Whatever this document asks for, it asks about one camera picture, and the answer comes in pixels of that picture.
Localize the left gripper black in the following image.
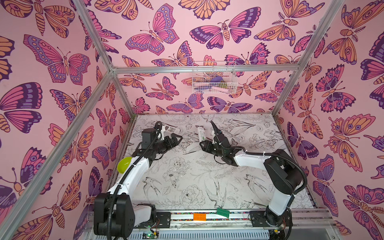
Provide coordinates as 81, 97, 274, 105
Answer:
150, 133, 182, 156

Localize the green circuit board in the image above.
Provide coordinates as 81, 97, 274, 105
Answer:
142, 232, 159, 240

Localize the green lego brick on rail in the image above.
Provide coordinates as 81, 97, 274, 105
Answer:
217, 208, 230, 218

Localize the white wire basket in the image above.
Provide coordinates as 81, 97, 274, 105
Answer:
191, 62, 238, 95

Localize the orange lego brick on rail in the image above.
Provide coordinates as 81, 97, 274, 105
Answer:
193, 213, 207, 222

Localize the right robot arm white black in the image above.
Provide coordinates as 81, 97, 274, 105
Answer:
200, 121, 308, 227

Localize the white remote control with batteries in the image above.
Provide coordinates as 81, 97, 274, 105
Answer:
197, 126, 207, 142

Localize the white remote control far left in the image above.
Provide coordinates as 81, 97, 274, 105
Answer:
163, 124, 181, 136

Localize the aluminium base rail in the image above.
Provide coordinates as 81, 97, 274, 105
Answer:
129, 209, 343, 240

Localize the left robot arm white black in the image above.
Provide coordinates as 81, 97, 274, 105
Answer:
93, 127, 183, 240

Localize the lime green bowl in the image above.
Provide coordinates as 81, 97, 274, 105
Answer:
117, 157, 132, 174

